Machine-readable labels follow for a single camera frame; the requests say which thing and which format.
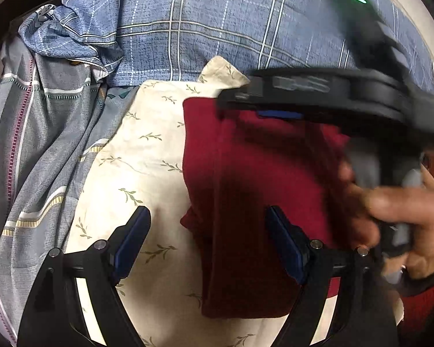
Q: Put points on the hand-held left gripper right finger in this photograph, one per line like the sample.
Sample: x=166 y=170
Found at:
x=285 y=240

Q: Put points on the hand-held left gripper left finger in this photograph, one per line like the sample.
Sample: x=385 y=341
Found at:
x=133 y=240

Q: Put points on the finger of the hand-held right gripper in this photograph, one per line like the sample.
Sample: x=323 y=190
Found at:
x=238 y=97

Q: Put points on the dark red fleece garment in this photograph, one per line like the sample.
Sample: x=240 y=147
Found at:
x=256 y=188

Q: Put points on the person's right forearm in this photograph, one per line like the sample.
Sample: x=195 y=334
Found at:
x=426 y=303

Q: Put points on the person's right hand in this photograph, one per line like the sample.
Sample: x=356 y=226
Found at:
x=426 y=231

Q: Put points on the cream floral sheet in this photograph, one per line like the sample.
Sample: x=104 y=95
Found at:
x=148 y=173

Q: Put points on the blue plaid shirt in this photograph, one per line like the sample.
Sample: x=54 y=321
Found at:
x=202 y=25

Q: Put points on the grey star print quilt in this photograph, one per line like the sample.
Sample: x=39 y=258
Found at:
x=39 y=151

